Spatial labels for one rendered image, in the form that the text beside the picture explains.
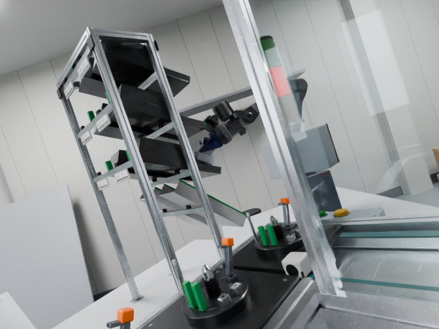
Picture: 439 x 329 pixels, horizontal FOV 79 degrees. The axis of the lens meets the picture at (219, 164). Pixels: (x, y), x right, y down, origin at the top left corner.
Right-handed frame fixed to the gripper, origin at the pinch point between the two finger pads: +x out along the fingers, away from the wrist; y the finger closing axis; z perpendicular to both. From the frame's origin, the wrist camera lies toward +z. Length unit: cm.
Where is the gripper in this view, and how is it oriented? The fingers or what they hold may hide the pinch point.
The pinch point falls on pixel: (204, 147)
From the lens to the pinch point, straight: 95.0
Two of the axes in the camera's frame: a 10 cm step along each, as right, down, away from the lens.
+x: -7.0, 5.5, -4.6
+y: 4.3, -1.9, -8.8
